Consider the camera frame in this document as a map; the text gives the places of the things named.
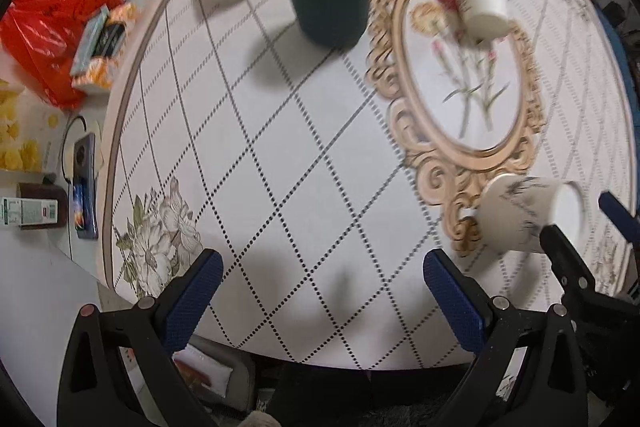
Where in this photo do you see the white green medicine box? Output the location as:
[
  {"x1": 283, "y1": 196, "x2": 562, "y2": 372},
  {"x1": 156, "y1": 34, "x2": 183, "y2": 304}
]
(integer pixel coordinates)
[{"x1": 1, "y1": 197, "x2": 58, "y2": 227}]

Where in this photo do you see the yellow snack bag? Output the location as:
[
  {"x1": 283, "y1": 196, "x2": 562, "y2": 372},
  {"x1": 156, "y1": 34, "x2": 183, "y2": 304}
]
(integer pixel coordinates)
[{"x1": 1, "y1": 80, "x2": 41, "y2": 172}]

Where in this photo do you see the dark smartphone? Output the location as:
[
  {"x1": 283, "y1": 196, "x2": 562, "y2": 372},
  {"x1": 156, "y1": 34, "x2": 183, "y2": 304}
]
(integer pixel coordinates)
[{"x1": 72, "y1": 132, "x2": 98, "y2": 241}]

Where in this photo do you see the red plastic bag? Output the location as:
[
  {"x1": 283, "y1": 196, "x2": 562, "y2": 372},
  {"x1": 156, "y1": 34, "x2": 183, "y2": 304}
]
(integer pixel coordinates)
[{"x1": 1, "y1": 0, "x2": 124, "y2": 109}]

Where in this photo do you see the orange packaged box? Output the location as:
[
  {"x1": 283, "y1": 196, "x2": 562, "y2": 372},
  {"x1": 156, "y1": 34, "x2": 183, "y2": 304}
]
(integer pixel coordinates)
[{"x1": 70, "y1": 2, "x2": 138, "y2": 95}]

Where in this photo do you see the floral diamond pattern tablecloth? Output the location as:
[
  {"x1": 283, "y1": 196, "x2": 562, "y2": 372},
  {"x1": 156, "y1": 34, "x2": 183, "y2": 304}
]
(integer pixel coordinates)
[{"x1": 96, "y1": 0, "x2": 637, "y2": 369}]

